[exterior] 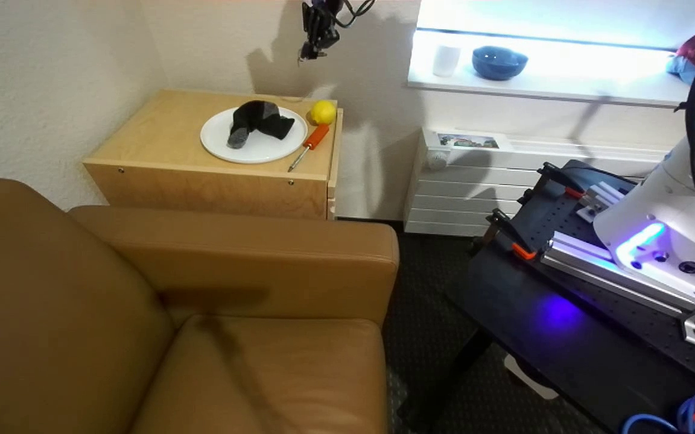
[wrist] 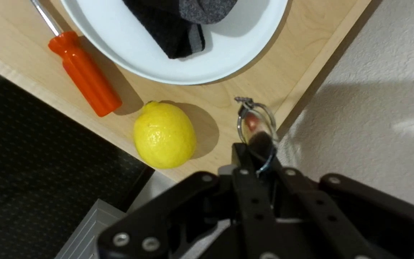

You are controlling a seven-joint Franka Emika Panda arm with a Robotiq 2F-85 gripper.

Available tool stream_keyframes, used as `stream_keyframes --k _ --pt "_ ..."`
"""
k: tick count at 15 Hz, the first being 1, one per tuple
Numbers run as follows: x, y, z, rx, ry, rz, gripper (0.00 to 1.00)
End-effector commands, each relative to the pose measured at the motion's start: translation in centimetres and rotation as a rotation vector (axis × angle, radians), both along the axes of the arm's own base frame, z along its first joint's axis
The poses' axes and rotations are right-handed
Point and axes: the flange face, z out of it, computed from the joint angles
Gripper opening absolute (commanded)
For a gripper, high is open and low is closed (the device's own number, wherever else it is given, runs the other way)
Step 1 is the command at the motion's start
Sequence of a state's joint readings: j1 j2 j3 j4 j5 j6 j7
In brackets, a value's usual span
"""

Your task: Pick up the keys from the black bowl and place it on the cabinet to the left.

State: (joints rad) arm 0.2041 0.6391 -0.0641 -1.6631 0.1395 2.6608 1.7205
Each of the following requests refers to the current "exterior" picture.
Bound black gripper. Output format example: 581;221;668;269
298;0;344;63

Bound dark blue glazed bowl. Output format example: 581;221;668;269
470;44;531;84

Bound light wooden drawer cabinet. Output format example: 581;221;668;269
82;88;344;225

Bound yellow ball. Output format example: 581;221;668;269
307;99;340;128

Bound black object on plate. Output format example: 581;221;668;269
224;97;298;152

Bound white round plate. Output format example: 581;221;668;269
198;103;312;167

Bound white mug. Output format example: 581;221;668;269
432;44;466;82

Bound white window sill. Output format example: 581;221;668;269
406;27;695;110

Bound tan leather armchair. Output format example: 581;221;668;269
0;173;403;434

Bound orange handled bar clamp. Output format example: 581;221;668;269
487;208;544;266
536;161;590;204

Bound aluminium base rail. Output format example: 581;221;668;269
538;226;695;354

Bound blue cable bundle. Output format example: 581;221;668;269
621;386;695;434

